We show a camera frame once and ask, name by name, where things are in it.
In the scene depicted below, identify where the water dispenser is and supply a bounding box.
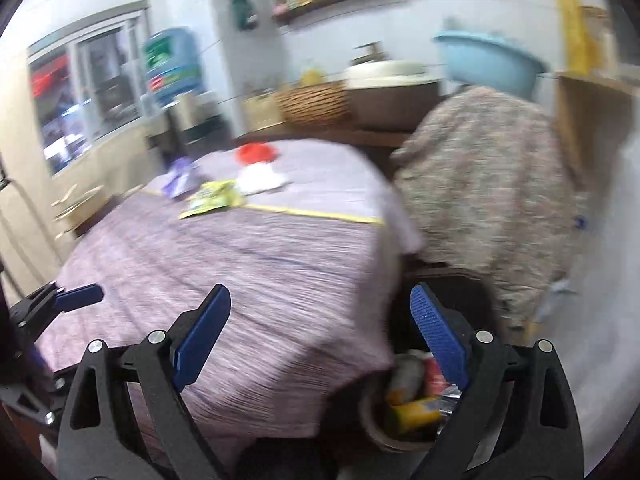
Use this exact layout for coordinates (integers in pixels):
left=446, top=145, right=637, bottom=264
left=150, top=92, right=226, bottom=156

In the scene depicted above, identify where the dark brown trash bin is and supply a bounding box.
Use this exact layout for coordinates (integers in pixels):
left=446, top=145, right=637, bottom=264
left=362, top=266, right=506, bottom=453

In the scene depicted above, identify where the cardboard box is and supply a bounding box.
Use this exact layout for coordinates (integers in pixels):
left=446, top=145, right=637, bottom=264
left=552, top=70, right=640, bottom=186

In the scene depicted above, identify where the floral patterned cloth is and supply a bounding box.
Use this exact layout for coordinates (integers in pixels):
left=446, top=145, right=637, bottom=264
left=390, top=85, right=588, bottom=331

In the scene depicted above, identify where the sliding glass window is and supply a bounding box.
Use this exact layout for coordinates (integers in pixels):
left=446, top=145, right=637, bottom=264
left=27, top=0, right=151, bottom=176

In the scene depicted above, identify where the white sink basin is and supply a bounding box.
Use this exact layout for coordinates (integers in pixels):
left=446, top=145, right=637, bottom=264
left=345, top=60, right=443, bottom=89

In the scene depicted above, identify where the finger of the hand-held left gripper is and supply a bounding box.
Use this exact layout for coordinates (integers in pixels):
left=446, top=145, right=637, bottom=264
left=10, top=281, right=105, bottom=346

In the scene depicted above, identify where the yellow-green snack packet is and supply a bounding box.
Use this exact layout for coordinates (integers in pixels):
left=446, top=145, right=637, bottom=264
left=179, top=179, right=247, bottom=220

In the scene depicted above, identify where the white sheet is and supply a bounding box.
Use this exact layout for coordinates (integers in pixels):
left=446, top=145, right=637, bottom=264
left=537, top=140, right=636, bottom=461

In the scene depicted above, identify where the brass faucet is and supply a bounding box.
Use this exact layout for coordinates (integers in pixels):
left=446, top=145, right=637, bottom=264
left=352, top=41, right=383, bottom=64

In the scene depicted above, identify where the purple snack packet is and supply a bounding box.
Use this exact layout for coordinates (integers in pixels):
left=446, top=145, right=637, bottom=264
left=161, top=157, right=201, bottom=198

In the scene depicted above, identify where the beige storage container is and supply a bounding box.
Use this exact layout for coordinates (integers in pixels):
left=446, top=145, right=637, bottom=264
left=243, top=92, right=283, bottom=131

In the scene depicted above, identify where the wicker basket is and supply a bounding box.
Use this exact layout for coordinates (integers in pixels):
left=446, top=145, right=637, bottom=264
left=274, top=80, right=351, bottom=128

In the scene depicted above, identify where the beige side cabinet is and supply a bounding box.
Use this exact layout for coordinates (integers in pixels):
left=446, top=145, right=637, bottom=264
left=0, top=110, right=151, bottom=291

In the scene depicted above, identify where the green wall holder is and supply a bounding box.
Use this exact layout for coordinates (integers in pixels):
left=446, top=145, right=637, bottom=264
left=230, top=0, right=259, bottom=31

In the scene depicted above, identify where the purple striped tablecloth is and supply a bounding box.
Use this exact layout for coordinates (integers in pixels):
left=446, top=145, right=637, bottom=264
left=37, top=137, right=426, bottom=466

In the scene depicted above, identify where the blue water jug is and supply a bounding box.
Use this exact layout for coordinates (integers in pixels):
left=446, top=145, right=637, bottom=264
left=142, top=27, right=211, bottom=106

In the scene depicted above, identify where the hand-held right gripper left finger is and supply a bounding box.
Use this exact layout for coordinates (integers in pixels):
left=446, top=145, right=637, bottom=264
left=57, top=283, right=233, bottom=480

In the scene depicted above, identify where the red crumpled wrapper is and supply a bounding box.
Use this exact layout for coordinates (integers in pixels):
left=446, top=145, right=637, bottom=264
left=236, top=142, right=277, bottom=166

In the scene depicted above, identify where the clear jar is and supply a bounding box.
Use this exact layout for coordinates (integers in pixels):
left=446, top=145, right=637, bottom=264
left=580, top=5, right=618, bottom=68

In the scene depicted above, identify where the light blue plastic basin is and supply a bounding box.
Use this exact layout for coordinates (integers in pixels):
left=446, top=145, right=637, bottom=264
left=432, top=30, right=548, bottom=101

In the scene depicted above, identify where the yellow packet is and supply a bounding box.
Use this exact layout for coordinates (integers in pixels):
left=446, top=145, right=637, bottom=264
left=390, top=395, right=453, bottom=433

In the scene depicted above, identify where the white crumpled tissue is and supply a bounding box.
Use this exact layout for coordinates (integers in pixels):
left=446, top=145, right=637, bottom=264
left=236, top=162, right=290, bottom=196

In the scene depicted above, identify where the tall yellow package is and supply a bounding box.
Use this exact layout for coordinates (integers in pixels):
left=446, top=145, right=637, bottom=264
left=550, top=0, right=588, bottom=76

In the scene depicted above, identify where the grey drink can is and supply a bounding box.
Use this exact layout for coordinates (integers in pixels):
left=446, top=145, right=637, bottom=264
left=387, top=352, right=426, bottom=406

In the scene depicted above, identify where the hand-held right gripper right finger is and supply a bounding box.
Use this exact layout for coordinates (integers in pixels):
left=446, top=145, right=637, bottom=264
left=409, top=282, right=586, bottom=480

